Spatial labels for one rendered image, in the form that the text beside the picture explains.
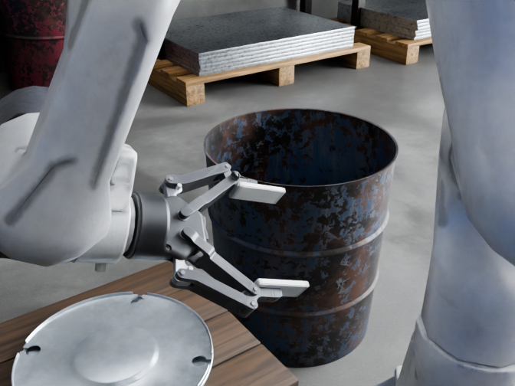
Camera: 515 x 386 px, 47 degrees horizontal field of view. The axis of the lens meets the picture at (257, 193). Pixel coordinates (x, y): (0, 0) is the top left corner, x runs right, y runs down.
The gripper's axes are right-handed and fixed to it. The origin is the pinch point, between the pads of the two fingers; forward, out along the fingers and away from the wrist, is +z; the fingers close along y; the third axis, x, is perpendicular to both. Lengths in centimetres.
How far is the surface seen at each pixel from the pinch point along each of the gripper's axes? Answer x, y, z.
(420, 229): -60, -47, 96
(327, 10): -158, -311, 205
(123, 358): -29.3, 4.4, -12.0
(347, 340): -50, -6, 48
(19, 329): -41.9, -5.0, -24.6
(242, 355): -23.4, 6.5, 4.6
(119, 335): -31.7, -0.1, -11.6
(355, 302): -40, -11, 45
